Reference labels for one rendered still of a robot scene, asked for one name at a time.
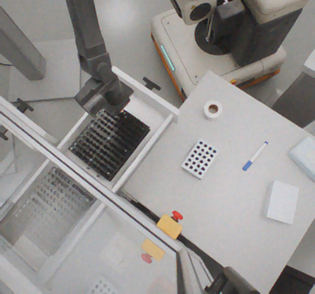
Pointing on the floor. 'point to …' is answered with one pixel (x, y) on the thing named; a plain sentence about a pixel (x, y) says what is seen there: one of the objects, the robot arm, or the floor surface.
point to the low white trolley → (229, 181)
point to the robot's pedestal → (297, 96)
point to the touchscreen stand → (39, 65)
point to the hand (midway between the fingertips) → (120, 107)
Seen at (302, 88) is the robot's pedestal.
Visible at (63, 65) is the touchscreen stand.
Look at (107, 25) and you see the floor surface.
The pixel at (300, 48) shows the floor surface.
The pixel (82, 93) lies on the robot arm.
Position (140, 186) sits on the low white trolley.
